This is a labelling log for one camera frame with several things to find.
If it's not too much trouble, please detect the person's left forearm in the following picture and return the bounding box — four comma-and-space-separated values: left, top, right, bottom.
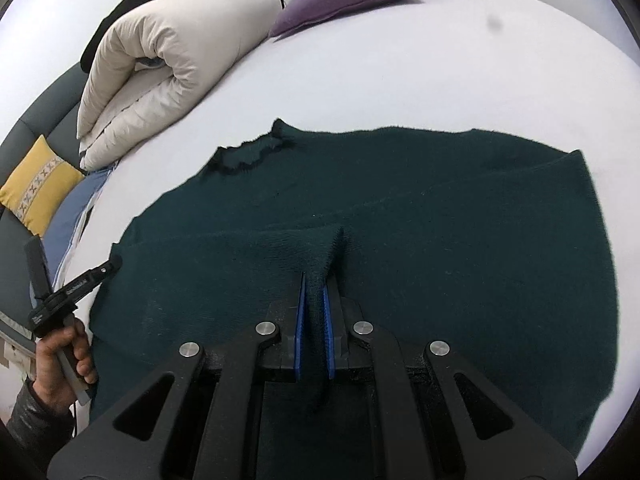
0, 377, 77, 463

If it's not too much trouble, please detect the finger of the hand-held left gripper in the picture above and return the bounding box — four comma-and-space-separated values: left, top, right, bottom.
93, 254, 124, 282

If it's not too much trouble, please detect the white bed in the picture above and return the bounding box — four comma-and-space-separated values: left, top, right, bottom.
0, 0, 640, 480

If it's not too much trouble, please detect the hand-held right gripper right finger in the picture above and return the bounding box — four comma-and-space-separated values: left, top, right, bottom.
322, 282, 579, 480

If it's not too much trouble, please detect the grey sofa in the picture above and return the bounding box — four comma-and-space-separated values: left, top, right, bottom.
0, 62, 93, 353

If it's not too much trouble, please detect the person's left hand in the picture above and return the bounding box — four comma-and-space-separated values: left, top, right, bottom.
31, 316, 99, 417

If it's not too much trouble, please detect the black cloth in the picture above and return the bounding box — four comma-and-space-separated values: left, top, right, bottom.
81, 0, 289, 73

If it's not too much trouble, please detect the blue pillow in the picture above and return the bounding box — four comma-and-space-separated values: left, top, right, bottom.
42, 167, 113, 286

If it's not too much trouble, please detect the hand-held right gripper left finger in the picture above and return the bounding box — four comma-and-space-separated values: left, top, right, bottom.
47, 272, 306, 480

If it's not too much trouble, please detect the yellow patterned cushion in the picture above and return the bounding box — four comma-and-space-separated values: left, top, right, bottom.
0, 135, 86, 237

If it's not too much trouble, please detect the folded beige duvet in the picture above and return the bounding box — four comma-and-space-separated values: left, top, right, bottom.
76, 0, 282, 172

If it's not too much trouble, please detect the dark green knit sweater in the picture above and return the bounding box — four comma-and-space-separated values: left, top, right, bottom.
89, 118, 621, 480

